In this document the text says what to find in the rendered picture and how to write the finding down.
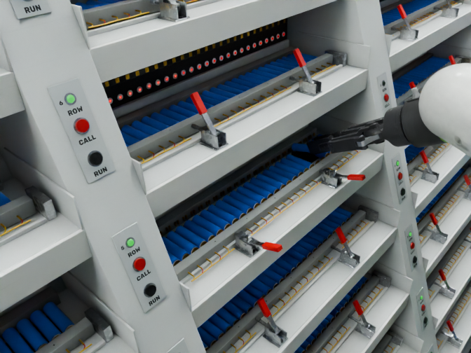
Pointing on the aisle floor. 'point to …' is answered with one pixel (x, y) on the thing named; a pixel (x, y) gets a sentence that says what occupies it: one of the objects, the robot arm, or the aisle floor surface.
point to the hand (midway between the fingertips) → (324, 143)
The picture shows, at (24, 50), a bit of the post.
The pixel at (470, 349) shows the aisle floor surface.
